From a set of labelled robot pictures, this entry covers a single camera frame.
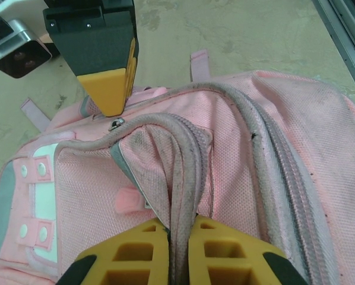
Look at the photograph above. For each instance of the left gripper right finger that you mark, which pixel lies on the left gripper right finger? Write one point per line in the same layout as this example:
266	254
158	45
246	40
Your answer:
240	249

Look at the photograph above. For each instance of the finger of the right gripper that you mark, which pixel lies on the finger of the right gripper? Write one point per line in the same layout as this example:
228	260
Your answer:
97	53
133	65

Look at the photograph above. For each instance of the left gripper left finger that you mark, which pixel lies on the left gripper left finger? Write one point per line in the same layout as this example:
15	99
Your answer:
121	252

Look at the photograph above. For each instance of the pink student backpack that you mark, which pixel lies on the pink student backpack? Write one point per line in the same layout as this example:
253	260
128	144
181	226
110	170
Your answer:
225	148

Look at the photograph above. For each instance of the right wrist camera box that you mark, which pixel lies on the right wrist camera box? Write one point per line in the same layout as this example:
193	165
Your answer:
20	53

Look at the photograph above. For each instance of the aluminium table rail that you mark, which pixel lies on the aluminium table rail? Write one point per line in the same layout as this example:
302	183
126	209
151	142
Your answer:
343	29

